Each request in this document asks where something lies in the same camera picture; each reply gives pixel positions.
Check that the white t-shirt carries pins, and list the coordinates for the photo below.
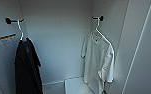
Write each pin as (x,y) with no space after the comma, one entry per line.
(97,63)

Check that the black garment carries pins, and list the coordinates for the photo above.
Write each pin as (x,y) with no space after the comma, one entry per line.
(27,70)

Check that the white wardrobe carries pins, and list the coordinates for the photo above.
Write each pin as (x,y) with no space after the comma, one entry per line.
(57,33)

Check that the orange white warning label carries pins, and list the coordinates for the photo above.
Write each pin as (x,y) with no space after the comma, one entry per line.
(2,37)

